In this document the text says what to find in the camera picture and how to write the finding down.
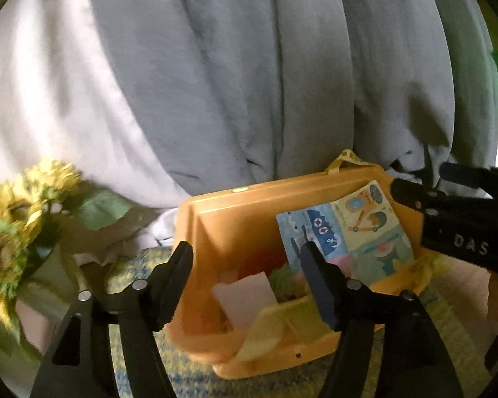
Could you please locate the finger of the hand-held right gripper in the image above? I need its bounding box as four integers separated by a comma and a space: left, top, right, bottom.
391, 177, 443, 218
439, 163, 498, 193

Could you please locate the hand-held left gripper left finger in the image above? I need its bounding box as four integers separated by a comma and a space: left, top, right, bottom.
30, 241, 194, 398

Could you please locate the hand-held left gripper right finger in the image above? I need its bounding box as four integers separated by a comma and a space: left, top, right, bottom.
300, 240, 474, 398

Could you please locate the orange crate with ribbon handles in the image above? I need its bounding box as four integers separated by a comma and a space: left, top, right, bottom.
164, 149, 431, 379

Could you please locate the printed soft cloth book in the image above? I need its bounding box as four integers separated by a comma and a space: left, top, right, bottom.
276, 180, 416, 290

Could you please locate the white cloth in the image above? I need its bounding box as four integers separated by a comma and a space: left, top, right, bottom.
211, 272, 277, 329

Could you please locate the yellow and blue woven mat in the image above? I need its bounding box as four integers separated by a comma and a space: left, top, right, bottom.
102, 246, 496, 398

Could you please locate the green ribbed vase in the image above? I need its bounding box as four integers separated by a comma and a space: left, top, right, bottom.
17, 244, 90, 343

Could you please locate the artificial sunflower bouquet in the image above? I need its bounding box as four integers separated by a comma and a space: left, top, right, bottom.
0, 157, 132, 334

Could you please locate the grey curtain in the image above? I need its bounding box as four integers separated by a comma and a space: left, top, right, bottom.
84, 0, 498, 189

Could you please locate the white curtain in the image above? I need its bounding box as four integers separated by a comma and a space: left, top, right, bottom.
0, 0, 192, 268

